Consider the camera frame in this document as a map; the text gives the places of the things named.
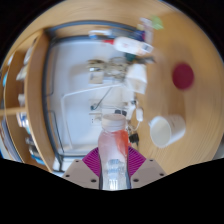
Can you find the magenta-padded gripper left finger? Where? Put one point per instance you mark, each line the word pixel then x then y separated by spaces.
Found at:
pixel 81 173

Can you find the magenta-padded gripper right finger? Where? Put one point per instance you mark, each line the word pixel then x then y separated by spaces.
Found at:
pixel 147 173

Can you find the clear plastic drink bottle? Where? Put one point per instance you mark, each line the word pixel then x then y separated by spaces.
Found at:
pixel 113 146

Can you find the black power adapter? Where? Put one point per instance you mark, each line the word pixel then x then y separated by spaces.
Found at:
pixel 133 138

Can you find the white cup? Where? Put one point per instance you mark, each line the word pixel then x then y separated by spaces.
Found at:
pixel 165 131

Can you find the small white charger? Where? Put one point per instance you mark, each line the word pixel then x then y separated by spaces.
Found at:
pixel 139 114

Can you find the white desk lamp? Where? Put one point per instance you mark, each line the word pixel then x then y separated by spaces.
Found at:
pixel 93 90

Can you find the wooden shelf unit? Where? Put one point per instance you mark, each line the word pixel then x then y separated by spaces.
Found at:
pixel 35 100

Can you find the white tissue pack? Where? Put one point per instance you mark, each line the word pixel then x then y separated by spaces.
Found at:
pixel 137 78

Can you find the flat round red coaster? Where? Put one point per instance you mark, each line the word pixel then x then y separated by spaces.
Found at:
pixel 183 76

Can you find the tree creature figurine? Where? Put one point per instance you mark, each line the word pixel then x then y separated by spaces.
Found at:
pixel 110 70

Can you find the white pump lotion bottle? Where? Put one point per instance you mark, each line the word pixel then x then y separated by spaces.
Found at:
pixel 130 45

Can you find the clear spray bottle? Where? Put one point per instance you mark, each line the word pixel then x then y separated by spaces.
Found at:
pixel 99 33

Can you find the small green packet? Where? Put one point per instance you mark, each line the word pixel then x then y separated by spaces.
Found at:
pixel 157 22

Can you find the grey metal frame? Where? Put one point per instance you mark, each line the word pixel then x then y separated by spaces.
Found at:
pixel 93 23

